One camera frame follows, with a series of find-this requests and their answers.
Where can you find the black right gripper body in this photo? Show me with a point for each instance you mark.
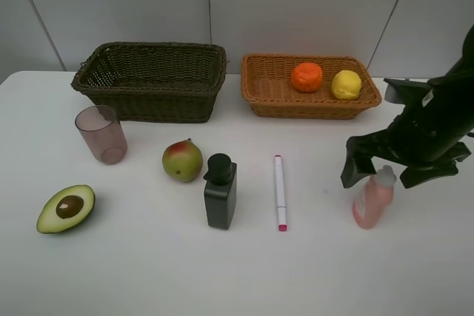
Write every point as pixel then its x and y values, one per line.
pixel 426 133

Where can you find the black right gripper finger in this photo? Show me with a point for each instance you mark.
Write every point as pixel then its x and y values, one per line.
pixel 356 167
pixel 411 177

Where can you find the pink bottle with white cap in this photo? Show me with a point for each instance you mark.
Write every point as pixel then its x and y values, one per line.
pixel 376 195

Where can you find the white marker with pink cap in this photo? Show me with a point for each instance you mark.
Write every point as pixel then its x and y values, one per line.
pixel 281 208

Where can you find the yellow lemon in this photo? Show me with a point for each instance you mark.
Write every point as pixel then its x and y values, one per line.
pixel 346 85

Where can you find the orange tangerine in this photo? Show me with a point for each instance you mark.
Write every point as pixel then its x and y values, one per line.
pixel 307 77

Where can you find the dark green pump bottle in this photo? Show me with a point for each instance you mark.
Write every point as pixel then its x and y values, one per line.
pixel 220 190

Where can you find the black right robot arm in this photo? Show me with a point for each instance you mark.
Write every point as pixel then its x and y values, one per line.
pixel 467 53

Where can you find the orange wicker basket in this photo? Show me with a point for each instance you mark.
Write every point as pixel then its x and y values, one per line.
pixel 265 85

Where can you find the red green mango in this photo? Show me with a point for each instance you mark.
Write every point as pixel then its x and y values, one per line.
pixel 182 161

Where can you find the dark brown wicker basket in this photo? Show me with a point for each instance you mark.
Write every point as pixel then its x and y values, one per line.
pixel 159 82

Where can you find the translucent pink plastic cup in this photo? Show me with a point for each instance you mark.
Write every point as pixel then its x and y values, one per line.
pixel 101 130

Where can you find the halved avocado with pit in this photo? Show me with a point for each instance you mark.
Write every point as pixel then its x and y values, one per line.
pixel 66 209

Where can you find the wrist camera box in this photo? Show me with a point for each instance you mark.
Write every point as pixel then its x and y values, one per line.
pixel 405 91

